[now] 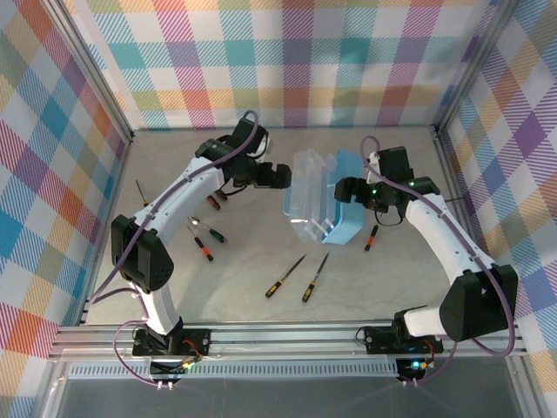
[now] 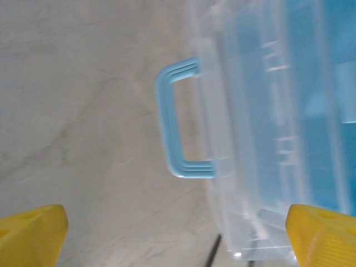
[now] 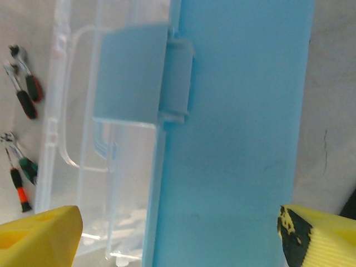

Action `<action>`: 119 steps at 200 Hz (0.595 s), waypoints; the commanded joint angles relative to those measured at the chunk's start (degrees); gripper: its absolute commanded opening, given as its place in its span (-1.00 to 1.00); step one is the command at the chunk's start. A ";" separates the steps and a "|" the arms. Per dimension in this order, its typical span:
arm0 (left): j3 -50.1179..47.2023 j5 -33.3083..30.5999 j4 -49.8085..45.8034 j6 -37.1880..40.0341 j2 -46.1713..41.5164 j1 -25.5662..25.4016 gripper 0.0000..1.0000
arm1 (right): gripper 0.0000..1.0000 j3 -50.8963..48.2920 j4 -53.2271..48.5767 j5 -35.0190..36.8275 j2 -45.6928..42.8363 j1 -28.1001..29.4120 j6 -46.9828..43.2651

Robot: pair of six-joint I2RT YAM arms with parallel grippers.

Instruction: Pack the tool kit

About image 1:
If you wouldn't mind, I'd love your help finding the left black connector box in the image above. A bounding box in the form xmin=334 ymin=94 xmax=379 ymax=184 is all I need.
xmin=149 ymin=356 xmax=204 ymax=391

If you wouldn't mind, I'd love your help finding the right black connector box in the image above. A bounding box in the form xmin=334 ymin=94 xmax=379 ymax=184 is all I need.
xmin=395 ymin=356 xmax=436 ymax=388

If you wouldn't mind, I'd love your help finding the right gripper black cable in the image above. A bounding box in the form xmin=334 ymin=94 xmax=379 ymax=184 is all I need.
xmin=373 ymin=207 xmax=405 ymax=228

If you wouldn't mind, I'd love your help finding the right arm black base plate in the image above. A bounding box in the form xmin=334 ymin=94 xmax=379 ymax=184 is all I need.
xmin=356 ymin=326 xmax=445 ymax=354

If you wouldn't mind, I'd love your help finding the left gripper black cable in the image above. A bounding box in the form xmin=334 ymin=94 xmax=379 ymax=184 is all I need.
xmin=216 ymin=180 xmax=247 ymax=198

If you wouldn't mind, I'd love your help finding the chrome wrench green-black handle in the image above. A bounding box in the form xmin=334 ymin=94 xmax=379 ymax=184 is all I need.
xmin=189 ymin=215 xmax=227 ymax=244

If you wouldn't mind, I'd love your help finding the slotted grey cable duct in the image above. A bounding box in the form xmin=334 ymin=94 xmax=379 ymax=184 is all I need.
xmin=67 ymin=363 xmax=401 ymax=380

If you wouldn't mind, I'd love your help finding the aluminium side rail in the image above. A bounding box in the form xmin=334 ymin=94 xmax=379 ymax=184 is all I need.
xmin=433 ymin=128 xmax=521 ymax=326
xmin=77 ymin=130 xmax=136 ymax=327

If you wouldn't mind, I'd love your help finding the clear plastic tool box lid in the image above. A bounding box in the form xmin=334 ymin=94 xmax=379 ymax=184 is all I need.
xmin=281 ymin=149 xmax=339 ymax=243

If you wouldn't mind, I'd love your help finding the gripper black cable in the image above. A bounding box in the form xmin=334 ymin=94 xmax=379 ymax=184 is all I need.
xmin=216 ymin=180 xmax=247 ymax=198
xmin=373 ymin=207 xmax=405 ymax=228

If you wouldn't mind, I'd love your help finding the aluminium corner post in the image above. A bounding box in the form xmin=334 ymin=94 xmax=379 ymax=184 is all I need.
xmin=433 ymin=0 xmax=523 ymax=138
xmin=41 ymin=0 xmax=136 ymax=143

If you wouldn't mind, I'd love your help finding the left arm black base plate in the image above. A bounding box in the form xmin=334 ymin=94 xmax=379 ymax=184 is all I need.
xmin=132 ymin=328 xmax=212 ymax=359

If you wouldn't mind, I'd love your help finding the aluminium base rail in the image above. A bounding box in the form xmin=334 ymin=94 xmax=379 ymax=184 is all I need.
xmin=47 ymin=320 xmax=530 ymax=362

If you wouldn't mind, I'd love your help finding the light blue tool box base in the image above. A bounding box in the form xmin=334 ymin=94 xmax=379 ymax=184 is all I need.
xmin=320 ymin=150 xmax=365 ymax=246

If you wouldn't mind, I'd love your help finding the black connector box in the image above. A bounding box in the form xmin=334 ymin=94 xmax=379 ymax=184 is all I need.
xmin=395 ymin=356 xmax=436 ymax=388
xmin=149 ymin=356 xmax=204 ymax=391

